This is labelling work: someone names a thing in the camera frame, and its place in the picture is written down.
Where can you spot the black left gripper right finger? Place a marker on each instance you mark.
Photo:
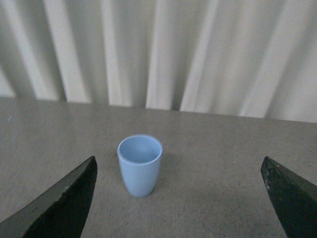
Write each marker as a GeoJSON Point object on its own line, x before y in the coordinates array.
{"type": "Point", "coordinates": [294, 199]}

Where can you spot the blue plastic cup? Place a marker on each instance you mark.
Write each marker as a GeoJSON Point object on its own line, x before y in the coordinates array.
{"type": "Point", "coordinates": [139, 160]}

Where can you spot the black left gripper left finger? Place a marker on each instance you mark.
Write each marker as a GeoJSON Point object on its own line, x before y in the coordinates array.
{"type": "Point", "coordinates": [60, 212]}

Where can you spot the white pleated curtain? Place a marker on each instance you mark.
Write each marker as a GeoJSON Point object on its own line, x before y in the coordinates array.
{"type": "Point", "coordinates": [251, 58]}

